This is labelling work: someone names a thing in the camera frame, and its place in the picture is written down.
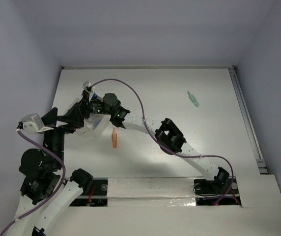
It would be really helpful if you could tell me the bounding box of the orange highlighter pen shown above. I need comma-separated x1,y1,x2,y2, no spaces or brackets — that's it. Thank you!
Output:
112,128,118,149

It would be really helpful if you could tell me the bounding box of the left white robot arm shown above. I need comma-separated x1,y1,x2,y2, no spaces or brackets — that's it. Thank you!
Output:
1,101,95,236

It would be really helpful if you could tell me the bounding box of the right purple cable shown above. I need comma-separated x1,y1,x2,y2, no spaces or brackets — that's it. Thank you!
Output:
91,78,234,206

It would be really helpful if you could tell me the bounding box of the white perforated organizer box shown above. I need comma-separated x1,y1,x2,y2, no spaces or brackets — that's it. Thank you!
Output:
66,97,109,138

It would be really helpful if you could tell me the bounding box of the dark green marker pen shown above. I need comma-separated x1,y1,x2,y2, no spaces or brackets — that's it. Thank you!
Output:
187,91,199,108

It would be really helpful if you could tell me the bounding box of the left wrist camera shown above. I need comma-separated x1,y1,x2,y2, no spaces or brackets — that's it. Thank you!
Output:
16,113,54,134

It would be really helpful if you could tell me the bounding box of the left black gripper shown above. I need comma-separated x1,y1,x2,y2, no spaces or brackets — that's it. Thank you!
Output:
42,101,85,167

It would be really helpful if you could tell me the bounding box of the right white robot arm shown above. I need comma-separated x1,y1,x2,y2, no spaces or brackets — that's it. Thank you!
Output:
80,87,230,195

